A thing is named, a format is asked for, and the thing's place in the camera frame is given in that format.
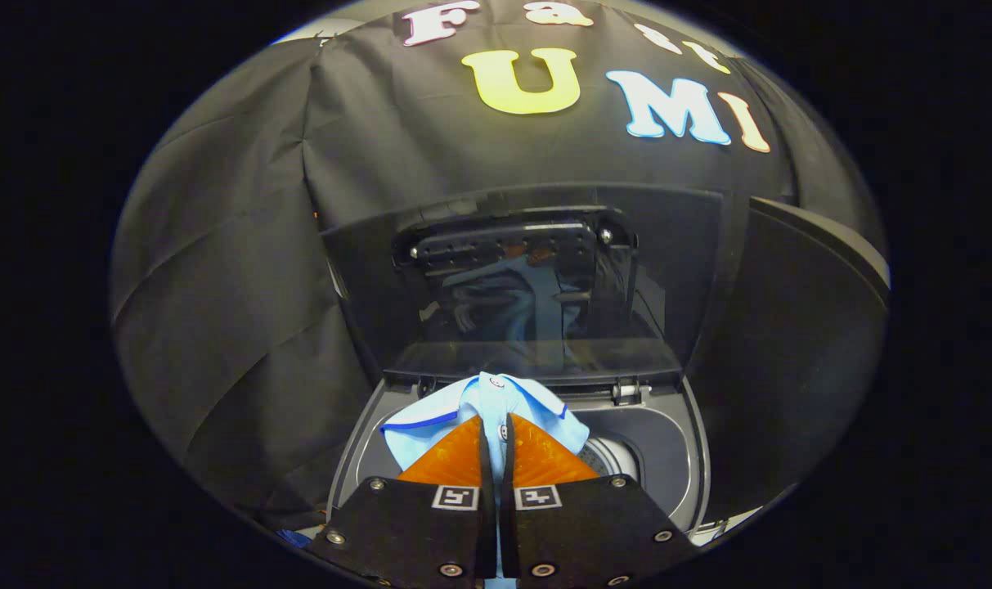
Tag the light blue polo shirt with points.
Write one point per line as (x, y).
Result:
(438, 417)

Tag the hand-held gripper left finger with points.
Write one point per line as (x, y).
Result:
(414, 532)

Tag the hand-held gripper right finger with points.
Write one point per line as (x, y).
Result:
(585, 532)

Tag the grey cabinet with dark top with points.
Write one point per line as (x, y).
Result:
(790, 352)

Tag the black backdrop cloth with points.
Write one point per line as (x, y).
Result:
(242, 286)

